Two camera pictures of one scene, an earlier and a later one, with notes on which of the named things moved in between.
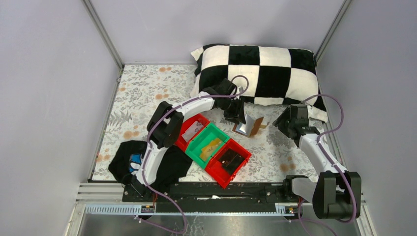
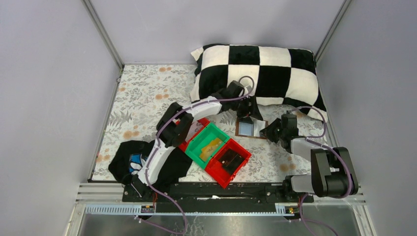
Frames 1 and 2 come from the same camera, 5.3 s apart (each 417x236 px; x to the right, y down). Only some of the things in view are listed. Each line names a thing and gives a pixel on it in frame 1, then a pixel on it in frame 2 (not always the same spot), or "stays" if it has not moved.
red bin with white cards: [190, 127] stays
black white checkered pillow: [264, 74] stays
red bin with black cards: [228, 163] stays
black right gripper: [283, 121] → [272, 132]
